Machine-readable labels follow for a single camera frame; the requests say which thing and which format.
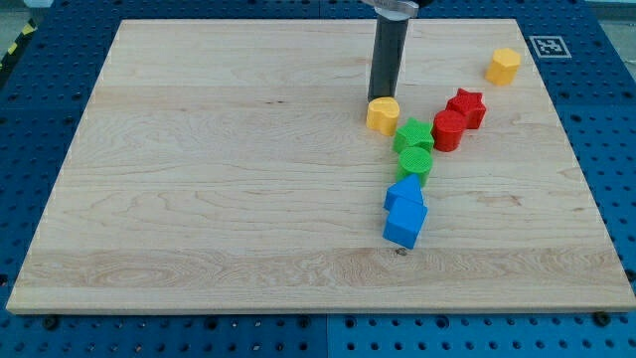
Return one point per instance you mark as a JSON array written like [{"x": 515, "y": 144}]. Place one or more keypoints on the green star block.
[{"x": 414, "y": 133}]

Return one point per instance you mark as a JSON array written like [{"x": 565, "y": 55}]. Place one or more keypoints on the red star block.
[{"x": 471, "y": 105}]

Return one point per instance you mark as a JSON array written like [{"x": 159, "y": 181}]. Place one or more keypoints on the green cylinder block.
[{"x": 414, "y": 161}]

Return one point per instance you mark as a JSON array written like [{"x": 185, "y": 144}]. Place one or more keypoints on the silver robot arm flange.
[{"x": 398, "y": 10}]

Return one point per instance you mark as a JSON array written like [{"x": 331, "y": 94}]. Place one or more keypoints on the blue triangle block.
[{"x": 406, "y": 188}]

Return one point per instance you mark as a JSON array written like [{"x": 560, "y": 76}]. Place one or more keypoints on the white fiducial marker tag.
[{"x": 550, "y": 47}]

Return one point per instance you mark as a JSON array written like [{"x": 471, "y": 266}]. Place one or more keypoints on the light wooden board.
[{"x": 224, "y": 166}]

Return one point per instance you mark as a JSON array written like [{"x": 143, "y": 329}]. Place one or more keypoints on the blue cube block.
[{"x": 404, "y": 222}]

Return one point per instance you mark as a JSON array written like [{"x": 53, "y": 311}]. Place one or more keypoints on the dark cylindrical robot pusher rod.
[{"x": 386, "y": 58}]

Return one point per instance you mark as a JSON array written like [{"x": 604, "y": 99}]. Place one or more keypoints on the red cylinder block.
[{"x": 447, "y": 130}]

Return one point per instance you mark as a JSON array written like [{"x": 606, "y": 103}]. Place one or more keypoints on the yellow hexagon block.
[{"x": 503, "y": 67}]

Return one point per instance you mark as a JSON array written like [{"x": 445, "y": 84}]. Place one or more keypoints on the yellow heart block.
[{"x": 382, "y": 115}]

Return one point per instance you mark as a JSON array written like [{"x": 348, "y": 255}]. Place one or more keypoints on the black yellow hazard tape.
[{"x": 18, "y": 47}]

